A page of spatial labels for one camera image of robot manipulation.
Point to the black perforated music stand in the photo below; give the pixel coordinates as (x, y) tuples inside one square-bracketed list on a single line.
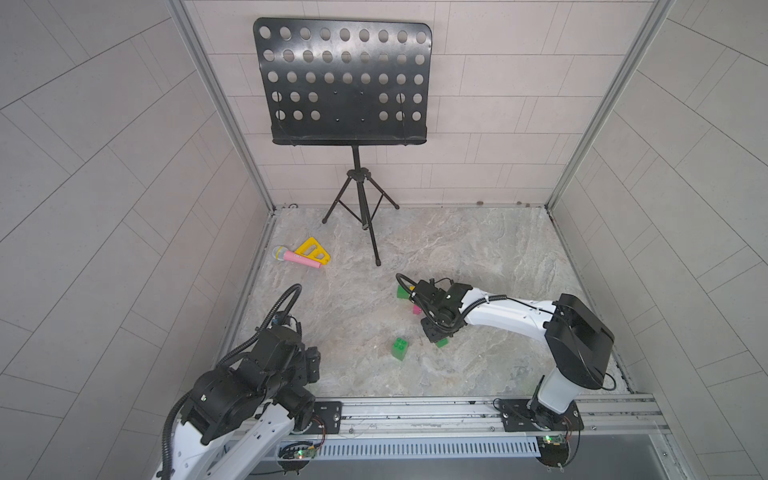
[(346, 83)]

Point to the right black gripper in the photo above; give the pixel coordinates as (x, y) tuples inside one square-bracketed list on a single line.
[(432, 336)]

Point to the left circuit board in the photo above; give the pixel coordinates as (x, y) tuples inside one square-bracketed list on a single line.
[(298, 451)]

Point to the yellow triangle toy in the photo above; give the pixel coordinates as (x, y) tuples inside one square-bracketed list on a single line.
[(313, 250)]

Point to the pink toy microphone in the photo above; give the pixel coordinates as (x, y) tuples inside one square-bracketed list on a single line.
[(284, 254)]

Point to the circuit board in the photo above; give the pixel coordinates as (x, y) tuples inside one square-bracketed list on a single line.
[(298, 451), (554, 451)]

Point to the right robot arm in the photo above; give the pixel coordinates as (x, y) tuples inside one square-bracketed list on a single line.
[(578, 341)]

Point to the right circuit board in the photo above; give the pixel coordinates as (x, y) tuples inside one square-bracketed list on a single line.
[(554, 451)]

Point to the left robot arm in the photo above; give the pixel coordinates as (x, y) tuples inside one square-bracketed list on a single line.
[(239, 411)]

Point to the aluminium mounting rail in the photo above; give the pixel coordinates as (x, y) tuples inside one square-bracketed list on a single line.
[(460, 417)]

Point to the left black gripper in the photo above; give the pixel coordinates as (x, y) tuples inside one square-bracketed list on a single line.
[(314, 373)]

